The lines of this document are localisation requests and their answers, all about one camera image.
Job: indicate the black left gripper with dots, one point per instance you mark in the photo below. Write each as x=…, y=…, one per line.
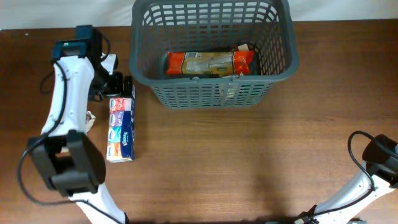
x=118, y=87

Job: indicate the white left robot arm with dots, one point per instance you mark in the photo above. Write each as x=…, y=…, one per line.
x=66, y=159

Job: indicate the grey plastic lattice basket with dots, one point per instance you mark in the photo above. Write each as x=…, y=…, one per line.
x=159, y=27

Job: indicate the blue Kleenex tissue multipack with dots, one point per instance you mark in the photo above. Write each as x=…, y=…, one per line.
x=121, y=132

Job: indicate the brown snack bag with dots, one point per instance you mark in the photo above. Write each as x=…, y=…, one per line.
x=90, y=119

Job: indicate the beige clear snack bag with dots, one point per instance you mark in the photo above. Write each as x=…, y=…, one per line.
x=243, y=47

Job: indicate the red brown biscuit packet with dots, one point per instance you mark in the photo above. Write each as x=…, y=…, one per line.
x=220, y=64

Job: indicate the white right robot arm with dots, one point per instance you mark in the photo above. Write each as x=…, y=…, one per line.
x=377, y=177

